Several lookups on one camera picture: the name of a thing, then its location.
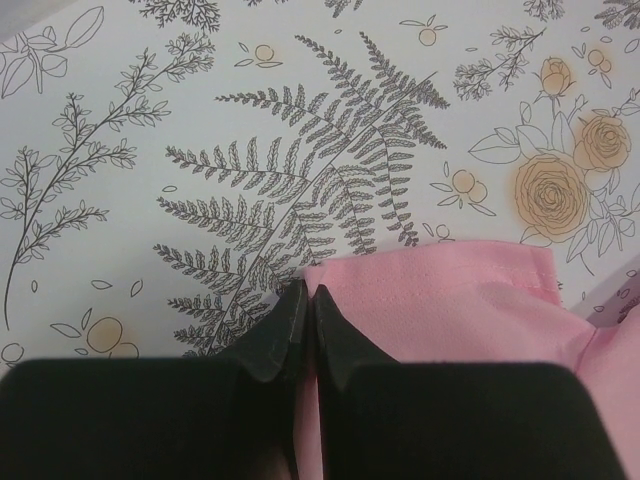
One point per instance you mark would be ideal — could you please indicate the pink t-shirt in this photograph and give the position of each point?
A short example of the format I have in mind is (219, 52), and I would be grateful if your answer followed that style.
(493, 301)

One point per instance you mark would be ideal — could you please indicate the floral table mat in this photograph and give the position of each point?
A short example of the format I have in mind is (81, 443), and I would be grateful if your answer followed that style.
(168, 167)

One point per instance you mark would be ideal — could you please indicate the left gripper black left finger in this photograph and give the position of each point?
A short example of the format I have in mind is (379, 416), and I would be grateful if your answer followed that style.
(229, 416)

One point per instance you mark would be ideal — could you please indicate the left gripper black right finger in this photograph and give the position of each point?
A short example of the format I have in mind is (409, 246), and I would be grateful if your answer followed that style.
(383, 419)

